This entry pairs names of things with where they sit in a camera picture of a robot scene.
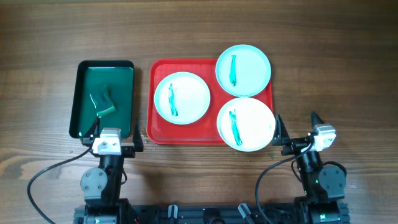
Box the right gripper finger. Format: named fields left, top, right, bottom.
left=311, top=111, right=324, bottom=128
left=272, top=114, right=290, bottom=146

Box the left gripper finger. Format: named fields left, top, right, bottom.
left=132, top=121, right=144, bottom=152
left=84, top=117, right=100, bottom=139

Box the green sponge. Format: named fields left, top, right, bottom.
left=90, top=85, right=116, bottom=118

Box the white plate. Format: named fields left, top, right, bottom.
left=154, top=72, right=211, bottom=125
left=216, top=98, right=275, bottom=152
left=215, top=44, right=271, bottom=97

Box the white plate top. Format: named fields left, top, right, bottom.
left=215, top=44, right=271, bottom=97

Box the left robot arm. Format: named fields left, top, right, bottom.
left=73, top=118, right=144, bottom=224

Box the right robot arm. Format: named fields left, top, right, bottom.
left=272, top=111, right=347, bottom=223

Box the red plastic tray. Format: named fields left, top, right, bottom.
left=146, top=58, right=273, bottom=145

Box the dark green tray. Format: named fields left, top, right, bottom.
left=69, top=60, right=134, bottom=139

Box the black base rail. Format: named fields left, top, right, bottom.
left=73, top=202, right=351, bottom=224

